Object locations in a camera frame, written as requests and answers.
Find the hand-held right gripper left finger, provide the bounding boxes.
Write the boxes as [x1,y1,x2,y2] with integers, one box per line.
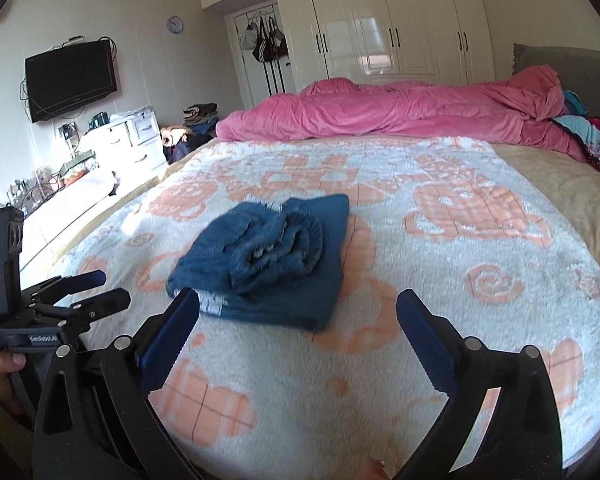
[32,287,201,480]

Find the white door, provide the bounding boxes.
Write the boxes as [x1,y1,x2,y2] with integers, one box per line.
[225,2,296,108]

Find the dark olive folded clothes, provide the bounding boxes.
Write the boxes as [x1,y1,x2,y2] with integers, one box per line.
[182,103,218,126]

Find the black striped hanging bag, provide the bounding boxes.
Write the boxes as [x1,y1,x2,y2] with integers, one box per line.
[252,17,276,63]

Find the white glossy wardrobe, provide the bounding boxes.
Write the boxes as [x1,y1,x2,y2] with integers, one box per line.
[197,0,496,96]

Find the white drawer chest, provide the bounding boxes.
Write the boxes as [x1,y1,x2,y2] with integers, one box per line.
[82,110,168,181]

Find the assorted small clutter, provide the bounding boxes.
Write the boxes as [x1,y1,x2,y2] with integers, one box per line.
[7,150,98,206]

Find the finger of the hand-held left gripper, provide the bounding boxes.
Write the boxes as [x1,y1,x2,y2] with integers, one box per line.
[34,288,132,332]
[21,269,107,307]

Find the beige bed sheet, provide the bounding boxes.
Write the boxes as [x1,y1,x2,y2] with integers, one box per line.
[492,142,600,261]

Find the pile of clothes on chair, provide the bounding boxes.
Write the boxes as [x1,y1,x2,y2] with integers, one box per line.
[165,137,203,165]

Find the teal floral cloth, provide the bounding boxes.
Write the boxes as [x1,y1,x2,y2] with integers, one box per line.
[552,112,600,161]

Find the grey and black hanging bag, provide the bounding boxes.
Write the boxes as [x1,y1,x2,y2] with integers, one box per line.
[272,17,290,58]

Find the tan crumpled cloth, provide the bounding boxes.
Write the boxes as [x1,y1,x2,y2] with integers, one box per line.
[161,127,193,147]

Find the blue denim pants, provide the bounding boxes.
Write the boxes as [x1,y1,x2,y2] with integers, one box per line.
[166,194,351,333]

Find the white low cabinet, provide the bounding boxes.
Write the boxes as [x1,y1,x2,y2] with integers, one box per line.
[7,167,118,273]

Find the pink duvet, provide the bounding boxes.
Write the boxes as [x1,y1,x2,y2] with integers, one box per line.
[215,65,596,161]

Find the white and orange patterned blanket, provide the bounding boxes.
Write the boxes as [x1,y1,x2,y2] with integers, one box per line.
[50,135,600,480]

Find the grey quilted headboard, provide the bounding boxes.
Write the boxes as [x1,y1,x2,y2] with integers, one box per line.
[512,42,600,116]

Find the person's left hand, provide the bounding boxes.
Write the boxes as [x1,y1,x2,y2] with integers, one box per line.
[0,352,28,416]

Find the black wall television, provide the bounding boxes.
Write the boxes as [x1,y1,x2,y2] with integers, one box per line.
[24,39,118,123]

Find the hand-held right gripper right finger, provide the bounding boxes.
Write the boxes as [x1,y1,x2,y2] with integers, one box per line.
[395,289,563,480]

